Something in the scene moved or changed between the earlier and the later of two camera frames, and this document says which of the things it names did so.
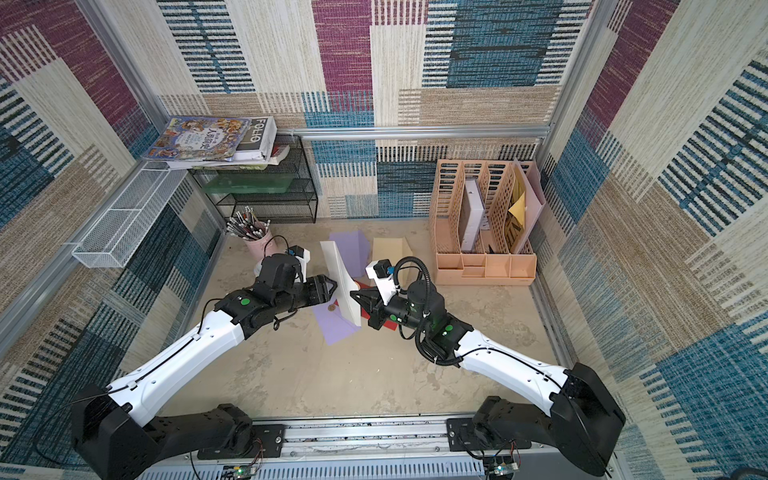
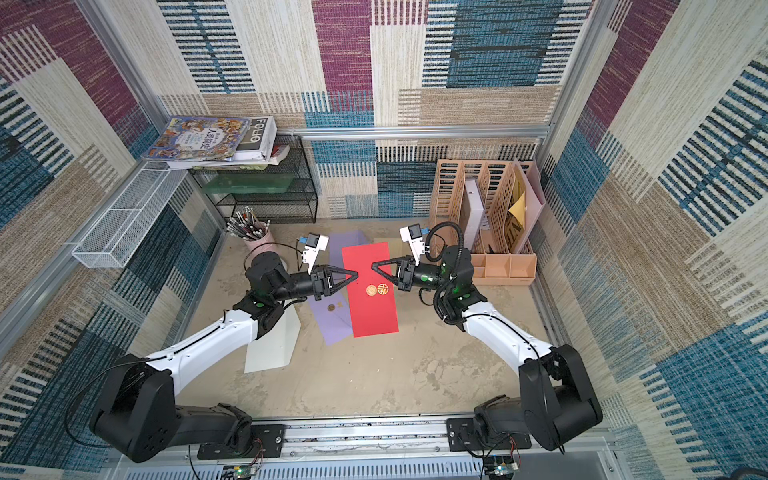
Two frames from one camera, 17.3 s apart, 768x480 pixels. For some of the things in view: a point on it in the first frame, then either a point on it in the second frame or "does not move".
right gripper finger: x=368 y=297 → x=392 y=278
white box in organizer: x=475 y=217 does not move
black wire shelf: x=283 y=191 does not move
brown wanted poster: x=514 y=230 does not move
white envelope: x=343 y=279 → x=275 y=347
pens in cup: x=246 y=225 does not move
